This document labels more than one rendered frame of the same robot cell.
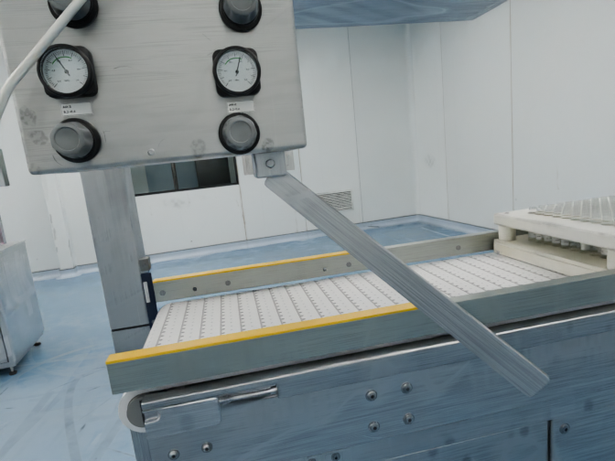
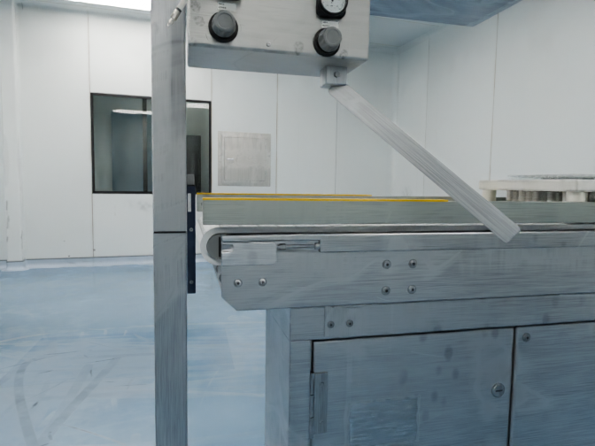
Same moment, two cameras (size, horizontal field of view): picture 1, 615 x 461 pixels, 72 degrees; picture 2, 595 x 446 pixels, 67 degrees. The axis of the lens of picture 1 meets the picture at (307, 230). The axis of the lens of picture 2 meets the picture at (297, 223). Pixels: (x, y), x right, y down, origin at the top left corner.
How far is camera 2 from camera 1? 0.28 m
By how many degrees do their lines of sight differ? 6
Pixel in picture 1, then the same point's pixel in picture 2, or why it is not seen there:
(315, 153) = (292, 173)
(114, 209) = (174, 127)
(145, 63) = not seen: outside the picture
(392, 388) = (402, 261)
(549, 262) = not seen: hidden behind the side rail
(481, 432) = (462, 325)
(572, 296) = (538, 213)
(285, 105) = (358, 29)
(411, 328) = (421, 216)
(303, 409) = (336, 265)
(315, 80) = (301, 100)
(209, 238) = not seen: hidden behind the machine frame
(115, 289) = (163, 196)
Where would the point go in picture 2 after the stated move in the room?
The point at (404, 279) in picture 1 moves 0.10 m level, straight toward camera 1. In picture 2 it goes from (425, 160) to (436, 155)
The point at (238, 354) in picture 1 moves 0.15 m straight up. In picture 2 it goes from (296, 211) to (297, 93)
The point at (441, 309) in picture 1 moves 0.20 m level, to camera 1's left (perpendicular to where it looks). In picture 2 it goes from (450, 181) to (288, 179)
